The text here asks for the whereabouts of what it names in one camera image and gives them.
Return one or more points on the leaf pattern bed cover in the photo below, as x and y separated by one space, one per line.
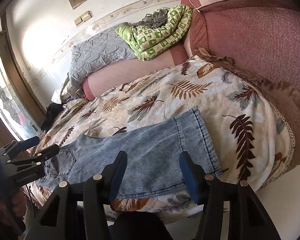
252 137

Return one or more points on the pink red sofa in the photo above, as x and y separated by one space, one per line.
261 35

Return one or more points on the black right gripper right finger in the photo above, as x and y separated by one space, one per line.
248 219

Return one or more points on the cream pillow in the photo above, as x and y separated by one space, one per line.
62 93

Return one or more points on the black garment on bed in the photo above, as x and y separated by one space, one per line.
52 111

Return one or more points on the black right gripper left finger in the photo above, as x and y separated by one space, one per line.
76 211

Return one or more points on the beige wall switch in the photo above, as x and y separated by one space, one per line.
83 18

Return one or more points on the wooden stained glass door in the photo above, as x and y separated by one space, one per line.
21 113

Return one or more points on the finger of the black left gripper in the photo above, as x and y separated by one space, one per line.
42 156
15 147

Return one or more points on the grey garment on blanket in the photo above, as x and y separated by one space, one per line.
154 20

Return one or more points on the green checkered folded blanket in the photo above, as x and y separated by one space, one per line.
148 43

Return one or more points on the blue denim pants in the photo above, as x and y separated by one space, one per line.
152 157

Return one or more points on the grey quilted pillow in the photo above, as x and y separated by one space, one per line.
102 49

